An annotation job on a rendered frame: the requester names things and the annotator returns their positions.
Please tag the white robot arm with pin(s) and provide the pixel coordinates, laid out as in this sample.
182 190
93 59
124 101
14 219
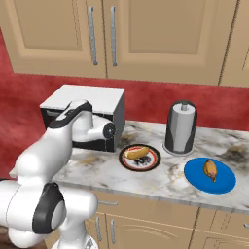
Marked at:
42 162

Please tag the hotdog bun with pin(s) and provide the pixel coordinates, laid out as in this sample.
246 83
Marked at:
136 152

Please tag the black toaster oven door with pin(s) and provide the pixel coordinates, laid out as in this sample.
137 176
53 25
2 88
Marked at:
103 146

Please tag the white black toaster oven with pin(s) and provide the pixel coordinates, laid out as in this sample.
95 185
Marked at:
90 97

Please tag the beige base cupboard door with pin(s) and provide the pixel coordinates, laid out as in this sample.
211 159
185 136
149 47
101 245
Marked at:
102 233
220 241
152 233

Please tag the black paper towel holder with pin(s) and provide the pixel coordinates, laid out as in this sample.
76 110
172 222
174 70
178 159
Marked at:
170 129

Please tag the red rimmed patterned plate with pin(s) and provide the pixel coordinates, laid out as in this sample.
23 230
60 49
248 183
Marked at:
152 162

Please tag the white paper towel roll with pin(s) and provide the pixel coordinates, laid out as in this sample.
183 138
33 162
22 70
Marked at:
181 129

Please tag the beige drawer front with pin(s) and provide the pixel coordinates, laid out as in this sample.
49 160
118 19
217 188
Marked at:
152 207
223 220

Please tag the blue plate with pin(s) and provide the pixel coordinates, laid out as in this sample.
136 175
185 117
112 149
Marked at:
197 178

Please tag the beige wall cupboard door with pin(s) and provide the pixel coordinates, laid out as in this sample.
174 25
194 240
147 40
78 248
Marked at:
48 32
236 48
168 32

